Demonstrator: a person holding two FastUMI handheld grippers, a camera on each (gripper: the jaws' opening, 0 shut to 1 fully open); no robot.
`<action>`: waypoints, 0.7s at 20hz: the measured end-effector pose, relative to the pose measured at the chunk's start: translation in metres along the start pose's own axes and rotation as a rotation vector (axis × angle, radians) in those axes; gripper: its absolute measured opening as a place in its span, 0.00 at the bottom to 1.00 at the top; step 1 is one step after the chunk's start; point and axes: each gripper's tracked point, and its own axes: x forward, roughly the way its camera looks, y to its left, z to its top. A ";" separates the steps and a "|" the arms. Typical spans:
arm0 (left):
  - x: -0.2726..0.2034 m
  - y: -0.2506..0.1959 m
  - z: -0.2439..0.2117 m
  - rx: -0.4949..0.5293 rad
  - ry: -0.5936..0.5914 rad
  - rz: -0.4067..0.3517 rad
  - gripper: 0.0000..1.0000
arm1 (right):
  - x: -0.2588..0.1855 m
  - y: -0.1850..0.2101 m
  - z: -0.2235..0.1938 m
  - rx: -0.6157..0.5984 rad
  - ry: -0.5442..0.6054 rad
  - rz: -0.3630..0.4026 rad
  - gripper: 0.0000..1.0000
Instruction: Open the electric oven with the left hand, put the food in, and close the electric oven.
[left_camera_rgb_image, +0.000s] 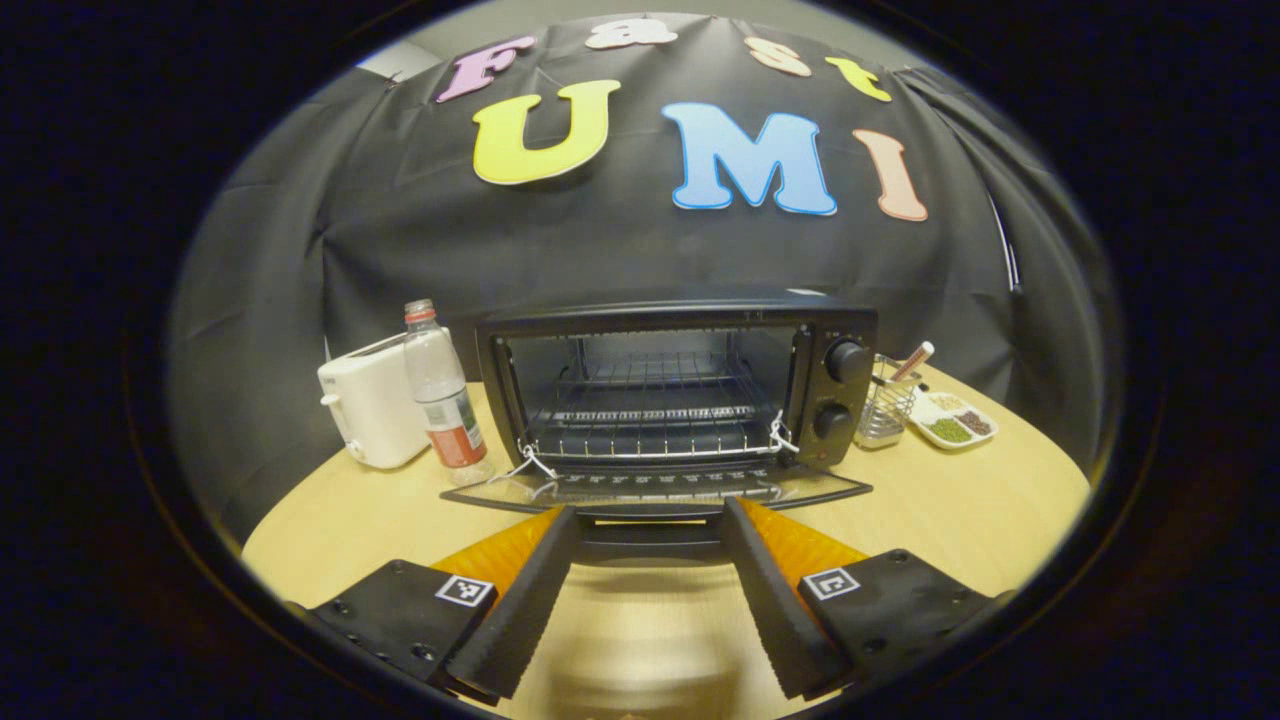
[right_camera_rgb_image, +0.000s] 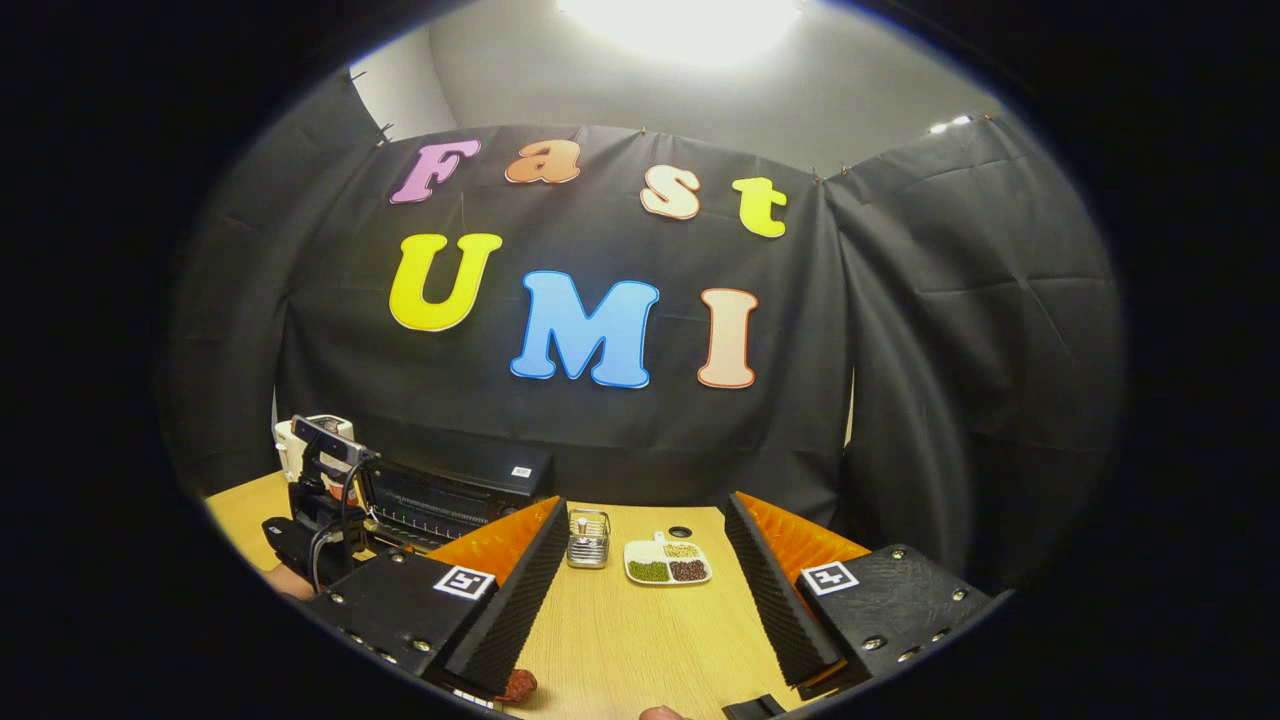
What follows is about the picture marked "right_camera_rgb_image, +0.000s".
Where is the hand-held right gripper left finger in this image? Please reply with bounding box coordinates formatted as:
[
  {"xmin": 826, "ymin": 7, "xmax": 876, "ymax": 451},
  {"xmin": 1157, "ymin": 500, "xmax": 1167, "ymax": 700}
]
[{"xmin": 300, "ymin": 495, "xmax": 574, "ymax": 701}]

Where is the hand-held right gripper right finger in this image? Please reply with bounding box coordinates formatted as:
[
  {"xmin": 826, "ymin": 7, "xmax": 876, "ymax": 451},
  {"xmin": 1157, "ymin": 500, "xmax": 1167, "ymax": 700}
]
[{"xmin": 722, "ymin": 490, "xmax": 997, "ymax": 719}]

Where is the black electric oven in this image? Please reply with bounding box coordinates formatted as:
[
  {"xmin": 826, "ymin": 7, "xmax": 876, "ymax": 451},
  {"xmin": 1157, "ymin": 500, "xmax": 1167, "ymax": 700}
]
[{"xmin": 355, "ymin": 440, "xmax": 557, "ymax": 561}]

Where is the white toaster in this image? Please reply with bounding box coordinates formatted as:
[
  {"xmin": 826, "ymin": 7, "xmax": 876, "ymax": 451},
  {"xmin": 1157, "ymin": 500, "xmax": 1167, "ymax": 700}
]
[{"xmin": 274, "ymin": 413, "xmax": 356, "ymax": 481}]

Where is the white divided dish of beans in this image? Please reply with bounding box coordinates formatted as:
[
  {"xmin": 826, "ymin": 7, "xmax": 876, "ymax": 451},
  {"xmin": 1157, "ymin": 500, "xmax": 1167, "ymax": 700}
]
[{"xmin": 623, "ymin": 532, "xmax": 714, "ymax": 587}]

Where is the black backdrop cloth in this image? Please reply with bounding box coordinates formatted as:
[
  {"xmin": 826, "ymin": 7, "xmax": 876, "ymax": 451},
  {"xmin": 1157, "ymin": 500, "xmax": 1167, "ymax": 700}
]
[{"xmin": 160, "ymin": 70, "xmax": 1126, "ymax": 591}]

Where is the large ceiling light panel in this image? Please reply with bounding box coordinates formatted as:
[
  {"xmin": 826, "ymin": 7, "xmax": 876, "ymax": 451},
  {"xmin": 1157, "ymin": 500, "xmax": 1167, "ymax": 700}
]
[{"xmin": 555, "ymin": 0, "xmax": 806, "ymax": 66}]

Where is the metal wire basket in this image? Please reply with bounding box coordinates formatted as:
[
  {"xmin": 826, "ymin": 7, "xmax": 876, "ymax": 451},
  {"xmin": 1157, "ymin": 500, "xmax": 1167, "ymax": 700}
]
[{"xmin": 567, "ymin": 508, "xmax": 612, "ymax": 570}]

